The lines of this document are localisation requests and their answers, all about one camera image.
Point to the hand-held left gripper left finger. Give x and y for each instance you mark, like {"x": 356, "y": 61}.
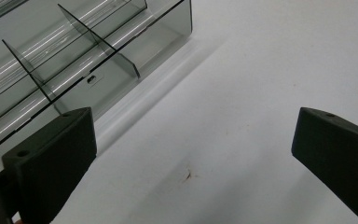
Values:
{"x": 48, "y": 168}

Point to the clear grey acrylic organizer box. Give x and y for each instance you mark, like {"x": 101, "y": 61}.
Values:
{"x": 84, "y": 53}

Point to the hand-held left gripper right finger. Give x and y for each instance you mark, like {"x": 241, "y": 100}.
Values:
{"x": 338, "y": 149}

